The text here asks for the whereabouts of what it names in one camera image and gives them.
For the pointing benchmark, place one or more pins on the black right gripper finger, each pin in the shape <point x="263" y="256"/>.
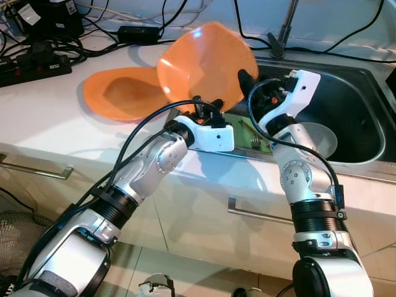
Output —
<point x="247" y="82"/>

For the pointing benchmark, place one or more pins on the orange plastic bowl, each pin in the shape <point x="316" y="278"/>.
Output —
<point x="204" y="68"/>

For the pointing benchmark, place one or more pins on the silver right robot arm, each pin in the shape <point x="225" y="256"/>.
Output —
<point x="303" y="179"/>

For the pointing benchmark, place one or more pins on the green plate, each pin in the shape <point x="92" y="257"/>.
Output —
<point x="244" y="143"/>

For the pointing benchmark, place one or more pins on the grey metal faucet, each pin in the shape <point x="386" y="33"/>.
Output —
<point x="281" y="43"/>

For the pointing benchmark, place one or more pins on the translucent grey bowl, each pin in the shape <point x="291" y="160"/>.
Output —
<point x="322" y="142"/>

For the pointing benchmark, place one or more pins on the orange plastic plate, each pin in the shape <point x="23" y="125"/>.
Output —
<point x="124" y="93"/>

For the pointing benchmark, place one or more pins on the stainless steel sink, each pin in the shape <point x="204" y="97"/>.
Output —
<point x="352" y="105"/>

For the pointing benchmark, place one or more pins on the black power adapter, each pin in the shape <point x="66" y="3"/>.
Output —
<point x="139" y="34"/>

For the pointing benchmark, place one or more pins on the black charger box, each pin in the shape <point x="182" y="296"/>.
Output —
<point x="49" y="21"/>

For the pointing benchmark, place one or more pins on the black power strip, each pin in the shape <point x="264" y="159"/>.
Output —
<point x="31" y="68"/>

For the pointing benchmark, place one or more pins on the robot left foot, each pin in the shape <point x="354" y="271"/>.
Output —
<point x="154" y="288"/>

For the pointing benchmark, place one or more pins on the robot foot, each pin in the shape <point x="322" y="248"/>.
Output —
<point x="247" y="292"/>
<point x="154" y="288"/>

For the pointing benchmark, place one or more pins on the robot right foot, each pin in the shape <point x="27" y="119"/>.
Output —
<point x="247" y="292"/>

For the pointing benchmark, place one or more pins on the floor fan with grille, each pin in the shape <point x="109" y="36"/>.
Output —
<point x="18" y="241"/>

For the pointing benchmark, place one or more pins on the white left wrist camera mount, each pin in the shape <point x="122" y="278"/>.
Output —
<point x="213" y="137"/>

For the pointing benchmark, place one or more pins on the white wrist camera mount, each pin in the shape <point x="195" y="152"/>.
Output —
<point x="213" y="137"/>
<point x="300" y="93"/>

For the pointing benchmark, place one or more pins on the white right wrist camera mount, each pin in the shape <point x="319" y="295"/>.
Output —
<point x="300" y="93"/>

